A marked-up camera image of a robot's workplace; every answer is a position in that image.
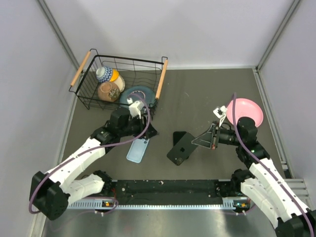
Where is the beige bowl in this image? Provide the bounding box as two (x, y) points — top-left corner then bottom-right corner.
(114, 75), (125, 92)

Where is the aluminium frame rail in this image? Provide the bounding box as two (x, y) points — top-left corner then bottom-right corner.
(285, 179), (309, 198)

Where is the brown ceramic bowl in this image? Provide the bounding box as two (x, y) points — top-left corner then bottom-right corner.
(98, 82), (120, 102)

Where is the dark teal plate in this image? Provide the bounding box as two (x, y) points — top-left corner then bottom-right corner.
(119, 85), (155, 109)

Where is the blue white patterned bowl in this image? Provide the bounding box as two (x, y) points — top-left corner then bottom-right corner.
(96, 66), (113, 83)

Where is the black smartphone face down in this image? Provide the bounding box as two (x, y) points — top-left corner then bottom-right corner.
(166, 132), (197, 166)

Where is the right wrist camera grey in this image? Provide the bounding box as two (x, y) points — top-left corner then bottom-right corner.
(213, 106), (228, 127)

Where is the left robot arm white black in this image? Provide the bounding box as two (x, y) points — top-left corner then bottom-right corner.
(29, 108), (158, 221)

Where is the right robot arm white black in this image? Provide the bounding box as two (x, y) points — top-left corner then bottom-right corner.
(192, 117), (316, 237)

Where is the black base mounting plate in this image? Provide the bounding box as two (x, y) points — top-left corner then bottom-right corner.
(83, 179), (250, 205)

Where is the grey slotted cable duct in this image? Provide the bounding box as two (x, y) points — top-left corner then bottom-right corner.
(67, 198), (236, 210)

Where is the black wire dish basket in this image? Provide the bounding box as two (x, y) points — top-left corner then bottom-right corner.
(69, 48), (168, 116)

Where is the purple cable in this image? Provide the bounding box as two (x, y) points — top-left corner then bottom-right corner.
(29, 93), (151, 215)
(231, 93), (316, 237)

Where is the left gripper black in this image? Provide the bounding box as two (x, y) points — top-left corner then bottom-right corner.
(118, 114), (158, 139)

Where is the blue smartphone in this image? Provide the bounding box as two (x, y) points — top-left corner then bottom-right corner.
(173, 131), (187, 146)

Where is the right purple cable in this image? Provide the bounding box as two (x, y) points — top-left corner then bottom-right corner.
(231, 93), (316, 237)

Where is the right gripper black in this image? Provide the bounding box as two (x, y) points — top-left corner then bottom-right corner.
(192, 120), (243, 149)

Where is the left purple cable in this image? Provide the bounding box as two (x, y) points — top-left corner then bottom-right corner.
(29, 93), (151, 215)

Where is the pink plate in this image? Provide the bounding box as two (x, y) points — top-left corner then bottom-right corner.
(235, 98), (264, 127)

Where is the yellow bowl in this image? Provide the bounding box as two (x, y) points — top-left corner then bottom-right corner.
(110, 69), (119, 82)

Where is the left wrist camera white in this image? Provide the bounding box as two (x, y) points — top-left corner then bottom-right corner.
(127, 98), (145, 119)

